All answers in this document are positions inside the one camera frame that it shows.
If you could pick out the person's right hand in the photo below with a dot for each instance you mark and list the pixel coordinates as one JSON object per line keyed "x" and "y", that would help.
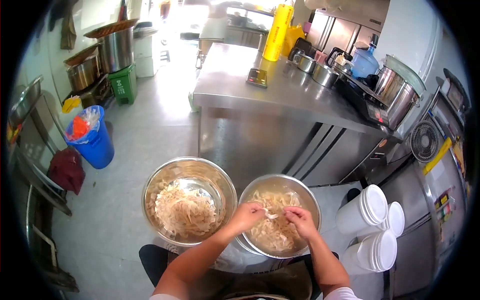
{"x": 304, "y": 225}

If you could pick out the person's left hand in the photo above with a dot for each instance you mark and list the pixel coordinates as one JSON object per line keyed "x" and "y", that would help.
{"x": 243, "y": 219}

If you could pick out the person's left fingers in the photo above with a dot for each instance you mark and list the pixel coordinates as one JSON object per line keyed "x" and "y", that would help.
{"x": 257, "y": 209}

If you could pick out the person's right fingers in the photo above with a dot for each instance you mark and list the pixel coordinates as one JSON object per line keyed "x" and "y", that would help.
{"x": 291, "y": 213}

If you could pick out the pale shredded strip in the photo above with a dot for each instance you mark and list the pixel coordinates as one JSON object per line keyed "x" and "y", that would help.
{"x": 271, "y": 216}

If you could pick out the pile of pale shredded strips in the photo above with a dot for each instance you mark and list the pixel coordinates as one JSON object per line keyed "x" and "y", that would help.
{"x": 275, "y": 232}
{"x": 185, "y": 212}

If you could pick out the large steel mixing bowl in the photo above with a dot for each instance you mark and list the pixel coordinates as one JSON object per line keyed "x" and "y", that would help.
{"x": 279, "y": 183}
{"x": 159, "y": 174}

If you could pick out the white plastic bucket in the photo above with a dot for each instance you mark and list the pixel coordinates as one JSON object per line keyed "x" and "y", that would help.
{"x": 356, "y": 213}
{"x": 395, "y": 219}
{"x": 369, "y": 253}

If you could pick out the person's body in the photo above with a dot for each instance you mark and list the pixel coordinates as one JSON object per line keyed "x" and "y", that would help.
{"x": 262, "y": 285}

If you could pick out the steel counter cabinet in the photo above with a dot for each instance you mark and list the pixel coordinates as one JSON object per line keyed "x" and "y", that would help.
{"x": 240, "y": 123}

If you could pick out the person's legs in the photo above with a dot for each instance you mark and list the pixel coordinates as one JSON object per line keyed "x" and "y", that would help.
{"x": 155, "y": 262}

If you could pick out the black kitchen scale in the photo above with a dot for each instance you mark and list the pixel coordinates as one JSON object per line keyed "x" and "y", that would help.
{"x": 257, "y": 77}

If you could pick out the black induction cooker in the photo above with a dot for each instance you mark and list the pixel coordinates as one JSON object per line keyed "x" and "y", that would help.
{"x": 362, "y": 99}

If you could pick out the small steel bowl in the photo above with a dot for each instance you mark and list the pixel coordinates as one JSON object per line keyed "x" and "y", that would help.
{"x": 306, "y": 63}
{"x": 324, "y": 75}

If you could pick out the white round fan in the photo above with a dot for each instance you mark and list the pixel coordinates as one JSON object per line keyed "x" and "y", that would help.
{"x": 425, "y": 141}

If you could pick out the steel pot with glass lid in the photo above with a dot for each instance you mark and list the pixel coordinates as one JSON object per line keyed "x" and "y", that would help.
{"x": 395, "y": 93}

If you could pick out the pink cup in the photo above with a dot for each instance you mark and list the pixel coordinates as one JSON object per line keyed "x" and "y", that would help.
{"x": 320, "y": 56}

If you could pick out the black jug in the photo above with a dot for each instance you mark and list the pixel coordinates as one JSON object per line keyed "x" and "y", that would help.
{"x": 337, "y": 56}

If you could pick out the blue water bottle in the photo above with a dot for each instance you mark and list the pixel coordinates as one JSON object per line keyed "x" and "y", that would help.
{"x": 364, "y": 62}

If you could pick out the blue plastic bucket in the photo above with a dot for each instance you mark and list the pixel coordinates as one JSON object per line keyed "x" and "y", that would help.
{"x": 95, "y": 148}

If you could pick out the yellow plastic bag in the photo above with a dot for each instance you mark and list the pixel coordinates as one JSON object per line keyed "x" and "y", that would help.
{"x": 293, "y": 37}

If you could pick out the yellow cling film roll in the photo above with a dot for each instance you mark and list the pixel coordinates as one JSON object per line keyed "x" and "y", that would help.
{"x": 277, "y": 33}

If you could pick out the green plastic bin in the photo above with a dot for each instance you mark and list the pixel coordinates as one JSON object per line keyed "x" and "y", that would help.
{"x": 123, "y": 84}

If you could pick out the tall steel refrigerator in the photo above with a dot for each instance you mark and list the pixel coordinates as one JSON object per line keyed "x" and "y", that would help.
{"x": 339, "y": 33}

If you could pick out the stack of white foam boxes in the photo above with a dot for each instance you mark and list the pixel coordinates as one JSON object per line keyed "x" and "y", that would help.
{"x": 145, "y": 56}

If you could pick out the clear plastic bag liner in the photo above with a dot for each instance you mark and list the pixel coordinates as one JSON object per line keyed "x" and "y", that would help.
{"x": 83, "y": 123}

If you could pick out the dark red bag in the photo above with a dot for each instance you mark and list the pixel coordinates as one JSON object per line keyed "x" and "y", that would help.
{"x": 66, "y": 170}

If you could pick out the low gas stove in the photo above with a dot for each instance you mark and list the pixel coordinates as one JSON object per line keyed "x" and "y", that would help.
{"x": 95, "y": 93}

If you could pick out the yellow cloth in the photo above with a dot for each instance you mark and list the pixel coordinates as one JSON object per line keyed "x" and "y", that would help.
{"x": 71, "y": 104}

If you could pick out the tall steel stock pot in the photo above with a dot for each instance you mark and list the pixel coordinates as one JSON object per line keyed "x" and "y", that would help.
{"x": 116, "y": 48}

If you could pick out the wide steel stock pot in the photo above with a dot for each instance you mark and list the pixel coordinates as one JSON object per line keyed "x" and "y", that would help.
{"x": 83, "y": 71}

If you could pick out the steel sink counter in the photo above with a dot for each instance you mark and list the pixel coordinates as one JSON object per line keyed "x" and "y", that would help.
{"x": 30, "y": 123}

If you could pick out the hanging dark cloth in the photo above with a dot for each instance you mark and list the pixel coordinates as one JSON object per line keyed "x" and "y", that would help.
{"x": 67, "y": 30}

